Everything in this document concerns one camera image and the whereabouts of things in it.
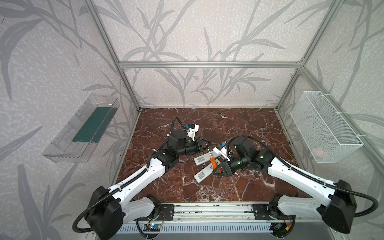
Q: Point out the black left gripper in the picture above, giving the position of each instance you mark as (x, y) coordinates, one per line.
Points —
(199, 147)

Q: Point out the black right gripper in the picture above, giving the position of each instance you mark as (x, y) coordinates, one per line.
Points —
(225, 166)

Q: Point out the orange handled screwdriver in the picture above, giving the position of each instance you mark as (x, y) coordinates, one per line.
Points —
(212, 159)

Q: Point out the white remote with coloured buttons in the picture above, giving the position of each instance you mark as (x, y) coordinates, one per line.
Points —
(204, 173)

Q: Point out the plain white remote control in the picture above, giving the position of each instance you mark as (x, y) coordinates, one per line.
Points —
(205, 158)

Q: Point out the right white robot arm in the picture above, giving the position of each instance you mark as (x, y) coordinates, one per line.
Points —
(329, 201)

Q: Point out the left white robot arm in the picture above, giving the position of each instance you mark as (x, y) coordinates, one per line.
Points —
(110, 208)

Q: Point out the green circuit board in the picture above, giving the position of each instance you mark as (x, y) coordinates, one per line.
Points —
(152, 227)

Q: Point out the pink item in basket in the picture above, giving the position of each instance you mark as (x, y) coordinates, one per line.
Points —
(318, 152)

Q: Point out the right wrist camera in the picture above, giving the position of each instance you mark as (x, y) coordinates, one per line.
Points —
(237, 147)

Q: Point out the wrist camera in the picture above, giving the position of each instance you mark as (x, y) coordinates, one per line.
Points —
(237, 147)
(182, 137)

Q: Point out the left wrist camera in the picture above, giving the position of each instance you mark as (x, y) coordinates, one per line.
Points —
(182, 137)

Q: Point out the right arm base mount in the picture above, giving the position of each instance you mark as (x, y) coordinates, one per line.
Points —
(264, 212)

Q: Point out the aluminium front rail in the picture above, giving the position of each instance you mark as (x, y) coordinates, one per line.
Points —
(185, 212)

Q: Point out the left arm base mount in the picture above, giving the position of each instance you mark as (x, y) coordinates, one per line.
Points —
(160, 213)

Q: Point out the white wire mesh basket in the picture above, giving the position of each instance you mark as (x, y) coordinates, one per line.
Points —
(322, 125)

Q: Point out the aluminium cage frame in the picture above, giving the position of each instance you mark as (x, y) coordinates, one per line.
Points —
(246, 54)

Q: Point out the clear plastic wall tray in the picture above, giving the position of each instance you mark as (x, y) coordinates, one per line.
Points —
(77, 141)

